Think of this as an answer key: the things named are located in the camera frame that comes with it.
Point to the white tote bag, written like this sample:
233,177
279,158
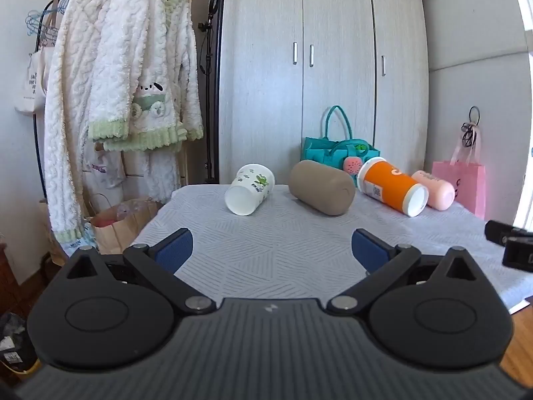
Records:
31,85

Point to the white fleece top green trim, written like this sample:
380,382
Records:
137,50

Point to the white pants with purple print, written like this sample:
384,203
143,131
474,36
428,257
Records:
106,171

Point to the brown paper bag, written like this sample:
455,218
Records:
120,229

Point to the pink paper bag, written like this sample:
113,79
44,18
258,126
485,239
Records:
464,187

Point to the white patterned tablecloth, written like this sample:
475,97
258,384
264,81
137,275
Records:
275,250

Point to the white cup with green print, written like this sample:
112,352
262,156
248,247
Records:
252,187

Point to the black light stand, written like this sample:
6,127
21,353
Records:
208,91

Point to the light grey wardrobe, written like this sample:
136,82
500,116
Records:
266,91

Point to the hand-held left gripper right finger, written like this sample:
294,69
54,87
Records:
368,251

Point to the beige cylindrical cup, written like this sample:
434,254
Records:
320,186

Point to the teal felt handbag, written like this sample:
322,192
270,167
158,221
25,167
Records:
322,150

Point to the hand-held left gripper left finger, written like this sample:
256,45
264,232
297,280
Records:
175,250

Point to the orange cup with white lid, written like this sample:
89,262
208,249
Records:
389,187

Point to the blue clothes hanger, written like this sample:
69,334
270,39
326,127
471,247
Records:
35,23

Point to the white fleece robe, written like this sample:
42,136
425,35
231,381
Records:
66,133

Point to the black clothes rack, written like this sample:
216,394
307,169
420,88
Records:
35,141

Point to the pink watermelon charm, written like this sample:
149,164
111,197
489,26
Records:
354,166

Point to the pink cup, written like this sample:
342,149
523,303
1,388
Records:
437,189

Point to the black plastic bag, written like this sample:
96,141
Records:
14,337

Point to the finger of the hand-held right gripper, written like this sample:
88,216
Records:
519,254
506,232

